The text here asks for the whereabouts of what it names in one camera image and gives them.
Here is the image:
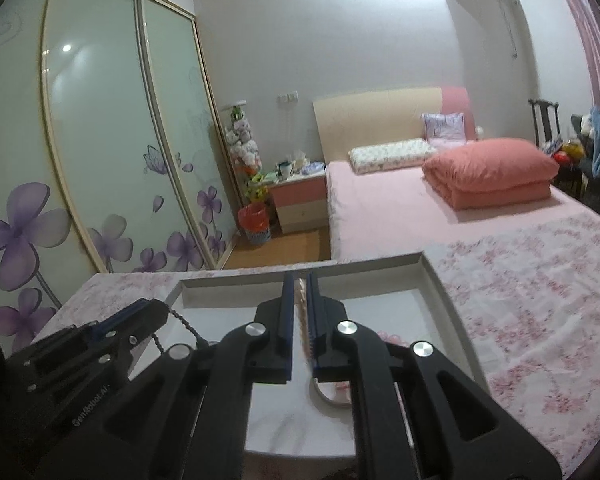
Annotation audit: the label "beige pink headboard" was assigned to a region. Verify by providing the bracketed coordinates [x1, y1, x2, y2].
[313, 87, 477, 162]

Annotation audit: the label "silver cuff bangle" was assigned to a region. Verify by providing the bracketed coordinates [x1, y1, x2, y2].
[308, 378, 352, 408]

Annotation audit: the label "red waste bin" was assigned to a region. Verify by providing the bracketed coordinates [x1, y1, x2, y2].
[238, 202, 271, 246]

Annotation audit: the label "pink nightstand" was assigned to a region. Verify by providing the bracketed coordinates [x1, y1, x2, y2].
[268, 170, 328, 234]

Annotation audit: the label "floral white pillow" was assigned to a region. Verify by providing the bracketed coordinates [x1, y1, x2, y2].
[348, 139, 437, 174]

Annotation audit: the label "wall socket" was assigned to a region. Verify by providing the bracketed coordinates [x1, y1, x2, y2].
[277, 91, 299, 104]

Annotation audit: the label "sliding wardrobe floral doors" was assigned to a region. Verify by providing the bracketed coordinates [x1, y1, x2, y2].
[0, 0, 237, 353]

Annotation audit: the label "pink bed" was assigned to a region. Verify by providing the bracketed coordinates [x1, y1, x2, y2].
[326, 162, 585, 261]

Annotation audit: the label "black bead bracelet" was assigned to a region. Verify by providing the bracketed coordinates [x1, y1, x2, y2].
[151, 306, 211, 356]

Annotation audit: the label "white mug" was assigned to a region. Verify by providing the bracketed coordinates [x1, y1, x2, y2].
[278, 160, 294, 181]

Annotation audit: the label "lilac pillow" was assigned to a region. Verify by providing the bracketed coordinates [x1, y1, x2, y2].
[420, 113, 467, 148]

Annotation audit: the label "folded salmon duvet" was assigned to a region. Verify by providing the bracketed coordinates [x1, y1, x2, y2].
[422, 138, 559, 211]

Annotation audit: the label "plush toy column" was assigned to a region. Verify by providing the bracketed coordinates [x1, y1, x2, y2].
[223, 101, 265, 205]

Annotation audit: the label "floral pink tablecloth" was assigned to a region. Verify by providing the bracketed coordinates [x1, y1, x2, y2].
[32, 209, 600, 480]

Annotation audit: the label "dark wooden chair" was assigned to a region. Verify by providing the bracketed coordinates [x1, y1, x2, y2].
[528, 99, 562, 148]

